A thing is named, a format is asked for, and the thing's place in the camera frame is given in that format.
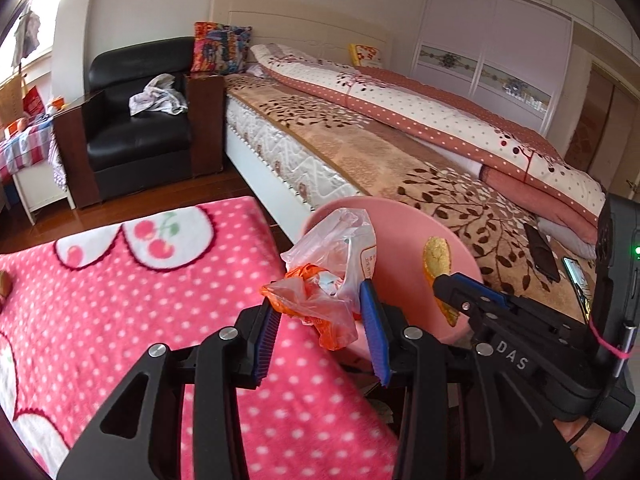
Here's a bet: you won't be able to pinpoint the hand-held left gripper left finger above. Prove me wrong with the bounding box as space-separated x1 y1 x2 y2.
55 304 284 480

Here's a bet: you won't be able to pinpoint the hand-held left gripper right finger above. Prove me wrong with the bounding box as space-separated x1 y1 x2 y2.
358 279 586 480

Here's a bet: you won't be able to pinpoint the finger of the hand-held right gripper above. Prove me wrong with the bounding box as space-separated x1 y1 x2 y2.
432 272 522 334

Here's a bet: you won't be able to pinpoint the yellow sponge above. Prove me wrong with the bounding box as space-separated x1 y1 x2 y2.
422 236 464 329

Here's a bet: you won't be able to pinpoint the orange plastic bag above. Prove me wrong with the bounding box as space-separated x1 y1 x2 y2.
260 264 362 351

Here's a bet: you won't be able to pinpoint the pink plastic bucket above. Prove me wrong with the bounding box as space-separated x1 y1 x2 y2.
300 196 485 347

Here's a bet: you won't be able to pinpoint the clear plastic bag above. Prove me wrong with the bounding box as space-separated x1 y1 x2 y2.
281 207 379 311

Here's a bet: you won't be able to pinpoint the person's right forearm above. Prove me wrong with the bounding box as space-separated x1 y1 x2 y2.
575 427 633 480

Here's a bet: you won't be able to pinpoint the person's right hand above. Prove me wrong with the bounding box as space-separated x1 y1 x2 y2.
552 417 608 463

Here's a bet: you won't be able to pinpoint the phone with lit screen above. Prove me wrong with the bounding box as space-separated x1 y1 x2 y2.
562 255 594 324

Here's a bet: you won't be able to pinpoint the black phone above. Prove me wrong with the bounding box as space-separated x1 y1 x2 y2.
522 222 562 284

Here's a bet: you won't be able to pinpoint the pink folded blanket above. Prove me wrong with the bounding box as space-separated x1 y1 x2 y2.
479 165 602 234

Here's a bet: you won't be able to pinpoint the pink polka-dot blanket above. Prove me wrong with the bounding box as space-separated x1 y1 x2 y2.
0 194 402 480

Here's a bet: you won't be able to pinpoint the brown leaf-print blanket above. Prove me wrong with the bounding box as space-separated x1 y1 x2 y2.
225 74 601 333

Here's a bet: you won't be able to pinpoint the floral dotted quilt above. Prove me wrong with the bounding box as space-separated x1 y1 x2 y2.
249 42 609 212

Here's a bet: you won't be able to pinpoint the cream bed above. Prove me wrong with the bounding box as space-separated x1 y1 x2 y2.
209 0 608 333

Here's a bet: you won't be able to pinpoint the wooden door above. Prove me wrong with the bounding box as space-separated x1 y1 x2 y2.
565 59 640 198

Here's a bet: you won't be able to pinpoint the black leather armchair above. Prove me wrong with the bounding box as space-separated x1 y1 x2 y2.
52 36 227 211

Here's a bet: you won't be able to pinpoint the white wardrobe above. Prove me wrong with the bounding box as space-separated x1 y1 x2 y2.
410 0 577 142

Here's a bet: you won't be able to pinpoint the yellow floral pillow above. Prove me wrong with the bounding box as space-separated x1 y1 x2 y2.
348 42 386 69

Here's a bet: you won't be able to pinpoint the white cabinet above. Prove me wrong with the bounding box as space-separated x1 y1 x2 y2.
12 159 76 226

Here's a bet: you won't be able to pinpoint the white crumpled cloth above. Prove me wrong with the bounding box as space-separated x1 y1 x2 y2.
128 73 189 117

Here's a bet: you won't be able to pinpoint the colourful printed cushion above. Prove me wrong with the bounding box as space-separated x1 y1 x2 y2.
191 21 254 76

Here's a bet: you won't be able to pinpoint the checkered tablecloth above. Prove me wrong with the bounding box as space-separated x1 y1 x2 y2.
0 112 69 192

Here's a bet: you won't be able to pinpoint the red box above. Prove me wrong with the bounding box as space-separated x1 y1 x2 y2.
22 85 44 119

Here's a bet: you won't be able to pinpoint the window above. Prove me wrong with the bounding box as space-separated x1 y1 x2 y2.
0 0 57 88

